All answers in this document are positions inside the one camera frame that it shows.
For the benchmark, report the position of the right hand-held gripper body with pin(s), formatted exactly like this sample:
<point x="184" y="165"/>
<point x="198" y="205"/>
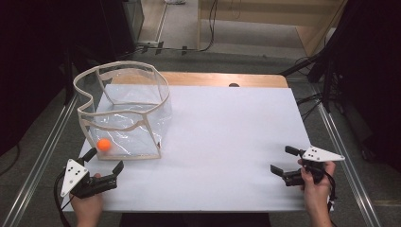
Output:
<point x="321" y="155"/>

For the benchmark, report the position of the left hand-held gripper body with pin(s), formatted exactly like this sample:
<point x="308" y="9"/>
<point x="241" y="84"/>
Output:
<point x="74" y="176"/>

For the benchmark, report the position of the orange ball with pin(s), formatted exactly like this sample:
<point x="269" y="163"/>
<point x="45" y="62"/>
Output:
<point x="103" y="144"/>

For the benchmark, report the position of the transparent storage box beige trim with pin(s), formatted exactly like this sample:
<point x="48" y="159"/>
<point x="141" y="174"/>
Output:
<point x="132" y="135"/>

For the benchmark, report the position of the person's left hand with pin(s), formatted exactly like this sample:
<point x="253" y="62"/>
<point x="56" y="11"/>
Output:
<point x="87" y="206"/>

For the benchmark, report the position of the person's right hand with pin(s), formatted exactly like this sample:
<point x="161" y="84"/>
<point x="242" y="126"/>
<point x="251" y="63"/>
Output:
<point x="315" y="195"/>

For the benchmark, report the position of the white board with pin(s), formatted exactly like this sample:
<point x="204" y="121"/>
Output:
<point x="220" y="126"/>

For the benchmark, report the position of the black metal stand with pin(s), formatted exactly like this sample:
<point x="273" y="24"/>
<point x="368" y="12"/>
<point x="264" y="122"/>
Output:
<point x="326" y="82"/>

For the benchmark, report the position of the black curtain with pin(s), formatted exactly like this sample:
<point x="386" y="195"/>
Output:
<point x="31" y="63"/>
<point x="372" y="78"/>

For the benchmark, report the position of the wooden table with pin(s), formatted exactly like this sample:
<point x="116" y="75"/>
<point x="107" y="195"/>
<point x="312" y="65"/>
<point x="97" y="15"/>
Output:
<point x="201" y="78"/>

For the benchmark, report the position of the light wooden furniture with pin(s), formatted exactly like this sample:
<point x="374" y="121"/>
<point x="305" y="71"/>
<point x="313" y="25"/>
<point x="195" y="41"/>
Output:
<point x="312" y="22"/>

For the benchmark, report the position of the dark cabinet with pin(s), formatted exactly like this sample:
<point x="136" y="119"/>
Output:
<point x="134" y="22"/>

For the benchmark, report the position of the aluminium rail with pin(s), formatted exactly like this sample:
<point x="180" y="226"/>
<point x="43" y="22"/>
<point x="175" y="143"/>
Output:
<point x="350" y="176"/>
<point x="41" y="157"/>

